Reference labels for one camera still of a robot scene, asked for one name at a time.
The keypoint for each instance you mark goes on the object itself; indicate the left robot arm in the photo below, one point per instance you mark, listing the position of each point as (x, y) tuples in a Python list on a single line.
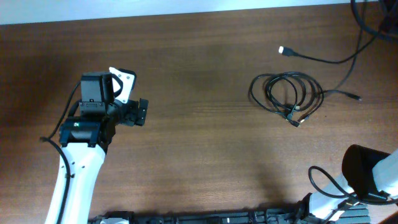
[(82, 137)]

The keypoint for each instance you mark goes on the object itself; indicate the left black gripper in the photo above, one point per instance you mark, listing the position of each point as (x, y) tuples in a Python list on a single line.
[(131, 119)]

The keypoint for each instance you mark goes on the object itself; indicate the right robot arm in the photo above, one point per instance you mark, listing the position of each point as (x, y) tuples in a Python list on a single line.
[(368, 177)]

